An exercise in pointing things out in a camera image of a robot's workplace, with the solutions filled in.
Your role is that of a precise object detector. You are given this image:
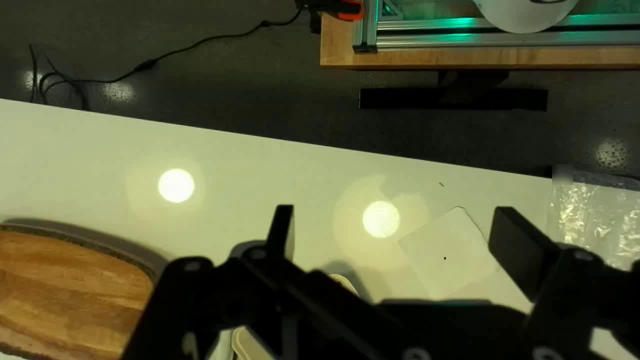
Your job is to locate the aluminium profile frame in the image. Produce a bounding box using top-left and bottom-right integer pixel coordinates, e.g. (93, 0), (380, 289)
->
(352, 0), (640, 53)

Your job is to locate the white square napkin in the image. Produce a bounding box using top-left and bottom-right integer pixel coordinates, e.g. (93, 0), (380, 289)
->
(398, 205), (504, 295)

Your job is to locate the black floor cable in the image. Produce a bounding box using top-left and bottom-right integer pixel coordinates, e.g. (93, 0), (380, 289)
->
(26, 2), (316, 109)

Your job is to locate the oval wooden tray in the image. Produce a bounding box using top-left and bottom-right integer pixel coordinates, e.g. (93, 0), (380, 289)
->
(0, 218), (169, 360)

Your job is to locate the clear plastic bag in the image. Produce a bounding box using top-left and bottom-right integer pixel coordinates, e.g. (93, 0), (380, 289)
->
(550, 164), (640, 269)

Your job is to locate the orange black clamp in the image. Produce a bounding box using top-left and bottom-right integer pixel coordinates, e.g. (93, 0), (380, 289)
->
(310, 0), (366, 21)

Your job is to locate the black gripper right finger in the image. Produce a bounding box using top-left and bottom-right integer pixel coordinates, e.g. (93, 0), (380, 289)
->
(488, 204), (640, 360)

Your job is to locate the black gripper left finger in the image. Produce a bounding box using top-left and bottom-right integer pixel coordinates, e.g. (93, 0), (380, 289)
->
(122, 204), (403, 360)

